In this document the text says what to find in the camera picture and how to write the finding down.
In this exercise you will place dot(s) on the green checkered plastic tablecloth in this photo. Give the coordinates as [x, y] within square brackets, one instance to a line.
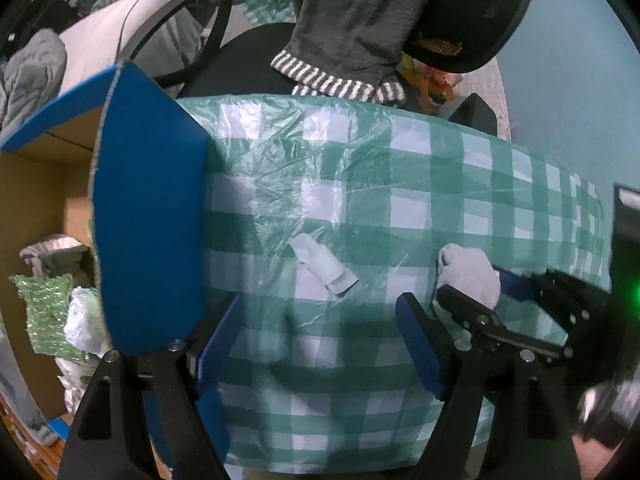
[375, 185]

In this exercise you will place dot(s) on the black mesh office chair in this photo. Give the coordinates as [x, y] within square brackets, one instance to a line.
[480, 20]

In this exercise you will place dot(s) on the bed with grey sheet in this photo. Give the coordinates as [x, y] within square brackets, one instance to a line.
[100, 35]

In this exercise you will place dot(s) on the cardboard box with blue rim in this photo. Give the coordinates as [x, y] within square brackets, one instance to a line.
[150, 210]

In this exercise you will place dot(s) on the small white cloth piece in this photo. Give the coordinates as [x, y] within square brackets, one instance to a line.
[320, 262]

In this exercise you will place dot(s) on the green textured cloth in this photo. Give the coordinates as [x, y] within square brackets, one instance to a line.
[42, 315]

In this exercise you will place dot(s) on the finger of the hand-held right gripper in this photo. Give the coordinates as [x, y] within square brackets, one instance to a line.
[515, 285]
[475, 316]

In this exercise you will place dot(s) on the colourful toy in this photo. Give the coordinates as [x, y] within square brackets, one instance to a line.
[430, 82]

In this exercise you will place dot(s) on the grey fleece garment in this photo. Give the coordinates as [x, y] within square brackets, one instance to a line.
[360, 10]

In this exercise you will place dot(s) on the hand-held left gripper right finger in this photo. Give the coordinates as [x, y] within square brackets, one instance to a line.
[420, 355]

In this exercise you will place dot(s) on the person's right forearm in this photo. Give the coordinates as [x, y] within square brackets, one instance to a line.
[592, 462]

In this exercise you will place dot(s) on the grey quilt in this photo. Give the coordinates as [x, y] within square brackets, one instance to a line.
[30, 75]

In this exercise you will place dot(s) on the plain white sock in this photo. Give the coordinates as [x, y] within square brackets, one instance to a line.
[465, 270]

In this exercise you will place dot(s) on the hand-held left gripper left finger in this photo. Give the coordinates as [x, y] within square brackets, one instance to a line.
[217, 350]

